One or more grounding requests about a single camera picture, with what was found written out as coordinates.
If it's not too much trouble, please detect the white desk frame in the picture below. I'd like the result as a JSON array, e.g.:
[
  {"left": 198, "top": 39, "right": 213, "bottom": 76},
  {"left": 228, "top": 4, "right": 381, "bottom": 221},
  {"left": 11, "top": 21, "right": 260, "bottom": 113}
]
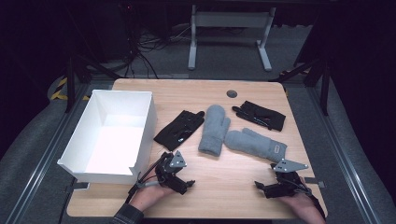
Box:
[{"left": 187, "top": 4, "right": 277, "bottom": 72}]

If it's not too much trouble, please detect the hand-held gripper cable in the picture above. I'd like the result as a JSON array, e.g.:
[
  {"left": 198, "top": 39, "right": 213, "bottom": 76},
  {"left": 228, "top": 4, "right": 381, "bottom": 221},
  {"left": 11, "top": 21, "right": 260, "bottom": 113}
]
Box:
[
  {"left": 293, "top": 176, "right": 327, "bottom": 218},
  {"left": 125, "top": 152, "right": 173, "bottom": 203}
]

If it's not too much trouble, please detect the person's left hand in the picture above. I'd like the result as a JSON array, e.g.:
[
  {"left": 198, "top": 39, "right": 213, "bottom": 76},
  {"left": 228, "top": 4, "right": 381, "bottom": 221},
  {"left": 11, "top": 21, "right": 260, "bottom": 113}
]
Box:
[{"left": 129, "top": 179, "right": 176, "bottom": 213}]

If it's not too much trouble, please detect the right hand-held gripper cable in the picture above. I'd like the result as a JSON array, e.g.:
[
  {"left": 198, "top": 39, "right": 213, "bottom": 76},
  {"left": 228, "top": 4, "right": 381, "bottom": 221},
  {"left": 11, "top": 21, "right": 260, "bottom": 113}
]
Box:
[{"left": 293, "top": 176, "right": 327, "bottom": 218}]

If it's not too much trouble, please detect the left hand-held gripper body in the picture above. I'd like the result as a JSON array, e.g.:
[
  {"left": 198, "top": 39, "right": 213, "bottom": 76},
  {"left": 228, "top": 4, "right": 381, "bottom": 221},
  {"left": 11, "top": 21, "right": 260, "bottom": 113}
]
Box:
[{"left": 154, "top": 150, "right": 188, "bottom": 194}]

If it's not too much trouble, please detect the white box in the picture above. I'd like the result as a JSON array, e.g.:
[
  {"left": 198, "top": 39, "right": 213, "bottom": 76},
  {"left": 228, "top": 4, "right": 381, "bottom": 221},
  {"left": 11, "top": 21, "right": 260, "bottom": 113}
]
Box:
[{"left": 57, "top": 89, "right": 158, "bottom": 186}]

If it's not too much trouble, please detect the yellow black hazard tape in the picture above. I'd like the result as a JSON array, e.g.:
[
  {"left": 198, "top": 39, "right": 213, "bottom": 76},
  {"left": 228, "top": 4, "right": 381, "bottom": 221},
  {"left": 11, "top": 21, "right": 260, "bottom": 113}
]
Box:
[{"left": 49, "top": 77, "right": 92, "bottom": 102}]

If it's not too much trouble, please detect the tangle of black floor cables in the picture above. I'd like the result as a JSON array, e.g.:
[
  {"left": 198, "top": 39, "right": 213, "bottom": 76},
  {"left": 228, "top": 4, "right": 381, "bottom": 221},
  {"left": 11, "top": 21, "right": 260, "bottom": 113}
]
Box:
[{"left": 118, "top": 3, "right": 194, "bottom": 79}]

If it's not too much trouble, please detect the person's right hand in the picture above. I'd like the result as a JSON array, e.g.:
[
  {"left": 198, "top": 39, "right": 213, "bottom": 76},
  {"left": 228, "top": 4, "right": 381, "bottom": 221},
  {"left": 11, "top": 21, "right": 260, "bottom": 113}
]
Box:
[{"left": 276, "top": 186, "right": 327, "bottom": 224}]

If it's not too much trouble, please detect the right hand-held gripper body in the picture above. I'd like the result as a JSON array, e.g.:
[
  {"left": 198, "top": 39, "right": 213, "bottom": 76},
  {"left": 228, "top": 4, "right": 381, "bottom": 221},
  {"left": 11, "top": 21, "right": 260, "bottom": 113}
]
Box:
[{"left": 270, "top": 159, "right": 309, "bottom": 199}]

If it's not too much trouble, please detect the left hand-held gripper cable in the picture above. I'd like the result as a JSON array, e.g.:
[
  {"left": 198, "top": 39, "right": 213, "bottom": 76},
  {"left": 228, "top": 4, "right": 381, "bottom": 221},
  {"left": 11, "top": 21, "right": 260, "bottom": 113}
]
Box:
[{"left": 125, "top": 152, "right": 173, "bottom": 203}]

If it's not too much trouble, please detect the grey mitten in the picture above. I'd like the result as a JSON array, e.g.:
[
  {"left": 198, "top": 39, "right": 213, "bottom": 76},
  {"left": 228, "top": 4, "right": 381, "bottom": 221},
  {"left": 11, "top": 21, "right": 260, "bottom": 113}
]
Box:
[
  {"left": 223, "top": 127, "right": 289, "bottom": 163},
  {"left": 198, "top": 104, "right": 232, "bottom": 158}
]

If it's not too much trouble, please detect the black metal stand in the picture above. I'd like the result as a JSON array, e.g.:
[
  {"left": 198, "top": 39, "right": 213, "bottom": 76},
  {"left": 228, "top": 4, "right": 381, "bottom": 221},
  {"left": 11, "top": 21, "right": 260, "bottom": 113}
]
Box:
[
  {"left": 64, "top": 53, "right": 123, "bottom": 114},
  {"left": 269, "top": 50, "right": 332, "bottom": 117}
]

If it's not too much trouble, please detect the grey metal floor rail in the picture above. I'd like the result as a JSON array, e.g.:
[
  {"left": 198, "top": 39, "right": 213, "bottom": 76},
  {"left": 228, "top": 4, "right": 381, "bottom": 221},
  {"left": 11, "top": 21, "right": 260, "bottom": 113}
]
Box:
[
  {"left": 4, "top": 83, "right": 92, "bottom": 224},
  {"left": 306, "top": 83, "right": 383, "bottom": 224}
]

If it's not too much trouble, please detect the black glove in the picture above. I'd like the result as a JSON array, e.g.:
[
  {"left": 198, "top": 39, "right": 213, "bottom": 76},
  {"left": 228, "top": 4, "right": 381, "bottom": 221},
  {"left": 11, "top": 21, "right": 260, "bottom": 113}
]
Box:
[
  {"left": 153, "top": 109, "right": 205, "bottom": 152},
  {"left": 232, "top": 100, "right": 287, "bottom": 133}
]

